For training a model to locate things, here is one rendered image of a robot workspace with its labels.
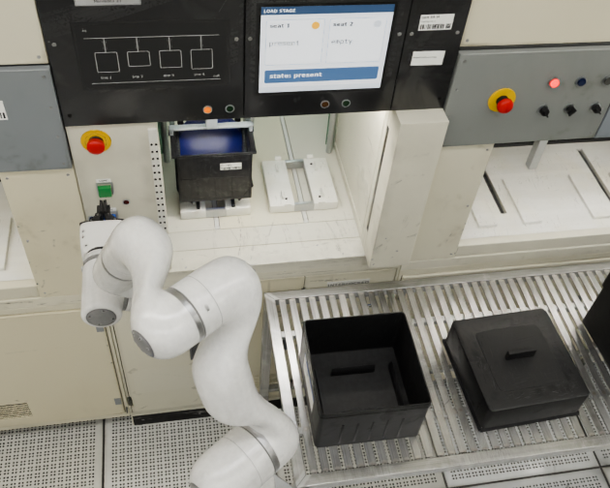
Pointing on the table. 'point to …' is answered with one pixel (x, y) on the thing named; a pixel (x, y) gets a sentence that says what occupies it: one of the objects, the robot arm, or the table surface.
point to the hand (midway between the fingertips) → (104, 209)
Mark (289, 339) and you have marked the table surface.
